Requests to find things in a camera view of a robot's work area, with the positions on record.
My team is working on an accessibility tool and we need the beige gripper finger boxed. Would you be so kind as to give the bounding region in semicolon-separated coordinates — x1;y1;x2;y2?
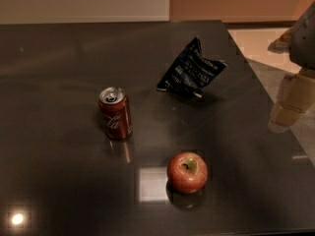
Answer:
268;68;315;133

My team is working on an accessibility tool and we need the red coke can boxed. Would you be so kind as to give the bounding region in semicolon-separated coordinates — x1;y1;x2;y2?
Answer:
98;87;132;141

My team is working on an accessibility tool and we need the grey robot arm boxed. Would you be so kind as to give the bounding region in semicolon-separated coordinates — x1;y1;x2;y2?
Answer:
268;2;315;133

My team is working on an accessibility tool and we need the red apple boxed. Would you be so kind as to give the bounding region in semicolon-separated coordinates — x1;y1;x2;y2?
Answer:
167;151;208;194

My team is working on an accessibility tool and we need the dark blue chip bag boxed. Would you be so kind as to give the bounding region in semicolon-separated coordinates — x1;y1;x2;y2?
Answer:
157;36;227;98

